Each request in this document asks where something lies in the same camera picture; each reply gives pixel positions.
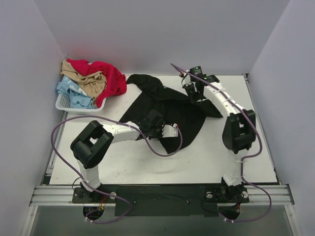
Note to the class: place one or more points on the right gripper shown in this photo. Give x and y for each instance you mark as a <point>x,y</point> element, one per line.
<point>193,94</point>

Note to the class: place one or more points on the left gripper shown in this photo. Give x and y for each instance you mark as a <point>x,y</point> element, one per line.
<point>157,120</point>

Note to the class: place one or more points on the black t shirt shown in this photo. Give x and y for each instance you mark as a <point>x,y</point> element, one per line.
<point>174,106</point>

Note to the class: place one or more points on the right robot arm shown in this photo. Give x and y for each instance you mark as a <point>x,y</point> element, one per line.
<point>239,130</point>

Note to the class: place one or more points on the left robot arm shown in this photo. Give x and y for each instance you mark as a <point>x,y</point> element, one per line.
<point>91,145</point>

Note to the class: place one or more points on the red t shirt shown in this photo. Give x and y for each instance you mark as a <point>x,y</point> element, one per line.
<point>116,81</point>

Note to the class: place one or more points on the tan t shirt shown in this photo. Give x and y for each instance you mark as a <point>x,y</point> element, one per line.
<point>93,84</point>

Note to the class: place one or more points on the light blue t shirt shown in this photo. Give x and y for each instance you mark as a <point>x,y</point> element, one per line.
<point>78,98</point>

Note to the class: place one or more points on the white plastic basket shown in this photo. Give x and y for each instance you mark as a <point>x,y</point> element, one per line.
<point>63,104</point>

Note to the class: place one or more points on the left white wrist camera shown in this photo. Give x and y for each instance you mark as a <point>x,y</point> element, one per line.
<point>170,131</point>

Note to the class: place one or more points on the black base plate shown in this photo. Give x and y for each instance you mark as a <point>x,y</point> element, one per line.
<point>165,199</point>

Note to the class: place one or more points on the aluminium frame rail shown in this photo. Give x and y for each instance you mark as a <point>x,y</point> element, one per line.
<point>61,195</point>

